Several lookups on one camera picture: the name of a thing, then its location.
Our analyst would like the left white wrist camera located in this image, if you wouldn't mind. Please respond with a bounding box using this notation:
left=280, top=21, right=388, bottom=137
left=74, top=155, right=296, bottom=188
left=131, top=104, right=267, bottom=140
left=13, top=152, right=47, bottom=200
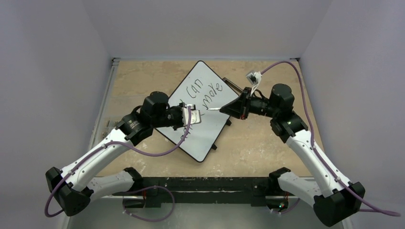
left=188, top=104, right=202, bottom=125

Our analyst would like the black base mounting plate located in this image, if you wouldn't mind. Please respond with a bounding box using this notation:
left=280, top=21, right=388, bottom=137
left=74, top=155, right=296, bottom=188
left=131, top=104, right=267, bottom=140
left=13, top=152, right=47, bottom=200
left=114, top=167, right=295, bottom=210

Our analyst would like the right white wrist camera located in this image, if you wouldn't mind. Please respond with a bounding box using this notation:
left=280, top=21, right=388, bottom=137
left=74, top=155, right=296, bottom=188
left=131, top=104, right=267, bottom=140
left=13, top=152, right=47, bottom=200
left=246, top=71, right=262, bottom=95

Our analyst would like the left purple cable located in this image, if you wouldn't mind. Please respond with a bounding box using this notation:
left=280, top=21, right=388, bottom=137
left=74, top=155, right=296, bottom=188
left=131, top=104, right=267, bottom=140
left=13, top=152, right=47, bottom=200
left=44, top=105, right=193, bottom=222

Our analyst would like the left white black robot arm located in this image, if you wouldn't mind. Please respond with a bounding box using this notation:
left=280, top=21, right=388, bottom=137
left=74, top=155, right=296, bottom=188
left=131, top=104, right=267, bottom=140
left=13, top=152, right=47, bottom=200
left=44, top=91, right=201, bottom=218

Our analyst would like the clear plastic screw box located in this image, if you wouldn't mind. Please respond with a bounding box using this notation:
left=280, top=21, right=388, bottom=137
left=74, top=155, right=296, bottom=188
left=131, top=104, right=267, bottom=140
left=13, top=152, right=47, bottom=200
left=99, top=117, right=121, bottom=140

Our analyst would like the white whiteboard black frame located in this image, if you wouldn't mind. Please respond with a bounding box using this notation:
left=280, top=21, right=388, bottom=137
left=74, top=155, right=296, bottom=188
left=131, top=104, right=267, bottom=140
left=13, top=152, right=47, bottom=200
left=169, top=61, right=238, bottom=162

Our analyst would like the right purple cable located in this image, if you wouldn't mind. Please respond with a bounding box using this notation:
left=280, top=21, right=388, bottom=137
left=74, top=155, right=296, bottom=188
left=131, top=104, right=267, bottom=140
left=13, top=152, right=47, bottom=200
left=260, top=61, right=402, bottom=218

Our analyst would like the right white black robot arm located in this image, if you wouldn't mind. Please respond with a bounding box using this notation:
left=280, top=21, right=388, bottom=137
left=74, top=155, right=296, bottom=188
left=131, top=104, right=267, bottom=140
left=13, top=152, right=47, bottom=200
left=219, top=83, right=365, bottom=227

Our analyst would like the white whiteboard marker pen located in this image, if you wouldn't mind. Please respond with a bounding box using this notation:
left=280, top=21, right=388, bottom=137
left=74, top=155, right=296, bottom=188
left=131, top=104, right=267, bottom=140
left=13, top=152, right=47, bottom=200
left=207, top=107, right=221, bottom=111

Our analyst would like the whiteboard metal stand handle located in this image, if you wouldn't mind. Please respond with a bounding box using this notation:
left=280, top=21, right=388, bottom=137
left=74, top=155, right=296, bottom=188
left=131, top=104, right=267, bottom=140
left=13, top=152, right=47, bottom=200
left=222, top=77, right=243, bottom=93

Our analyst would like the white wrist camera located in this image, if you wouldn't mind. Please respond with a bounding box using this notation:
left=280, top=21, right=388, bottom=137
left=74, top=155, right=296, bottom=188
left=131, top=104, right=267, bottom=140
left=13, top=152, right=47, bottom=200
left=188, top=104, right=202, bottom=125
left=246, top=71, right=262, bottom=95

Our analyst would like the purple cable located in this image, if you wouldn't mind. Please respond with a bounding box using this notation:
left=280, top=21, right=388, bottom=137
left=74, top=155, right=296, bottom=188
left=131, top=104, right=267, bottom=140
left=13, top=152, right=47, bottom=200
left=44, top=105, right=193, bottom=222
left=260, top=61, right=402, bottom=218

